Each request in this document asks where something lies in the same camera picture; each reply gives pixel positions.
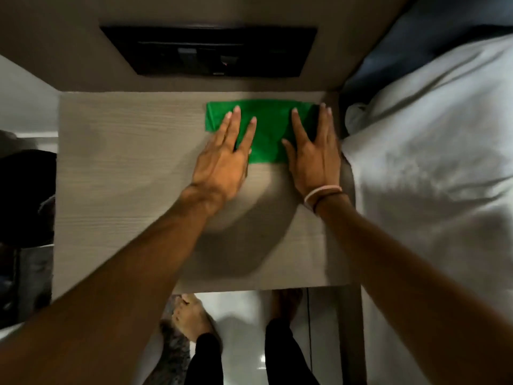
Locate person's right hand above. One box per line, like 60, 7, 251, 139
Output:
281, 103, 344, 204

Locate person's left hand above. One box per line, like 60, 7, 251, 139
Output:
185, 106, 257, 213

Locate green cloth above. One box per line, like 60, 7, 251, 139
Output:
205, 99, 321, 165

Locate person's left forearm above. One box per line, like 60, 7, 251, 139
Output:
0, 185, 226, 385

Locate person's right forearm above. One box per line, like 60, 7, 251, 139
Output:
314, 191, 513, 385

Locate pink wrist band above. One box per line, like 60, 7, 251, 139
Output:
303, 184, 344, 208

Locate white bed duvet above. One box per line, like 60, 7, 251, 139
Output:
341, 34, 513, 385

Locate dark blue pillow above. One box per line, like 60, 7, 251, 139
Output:
341, 0, 513, 113

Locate person's right foot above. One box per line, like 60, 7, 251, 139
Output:
269, 288, 304, 323

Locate person's foot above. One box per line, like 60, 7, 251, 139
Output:
172, 293, 220, 344
269, 288, 304, 323

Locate person's left foot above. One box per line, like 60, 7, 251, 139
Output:
172, 293, 220, 344

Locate wooden table leg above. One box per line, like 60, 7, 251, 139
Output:
337, 284, 367, 385

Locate person's right leg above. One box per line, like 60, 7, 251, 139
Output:
265, 318, 321, 385

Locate person's leg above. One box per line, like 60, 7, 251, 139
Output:
184, 333, 225, 385
265, 318, 321, 385

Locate person's left leg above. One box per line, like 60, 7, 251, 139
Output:
184, 333, 225, 385

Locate black chair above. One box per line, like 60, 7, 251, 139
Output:
0, 150, 57, 249

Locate grey patterned floor mat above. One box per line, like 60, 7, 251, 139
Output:
142, 294, 192, 385

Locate black wall television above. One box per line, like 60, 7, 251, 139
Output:
100, 25, 318, 78

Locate thin black cable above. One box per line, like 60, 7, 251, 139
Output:
306, 288, 314, 359

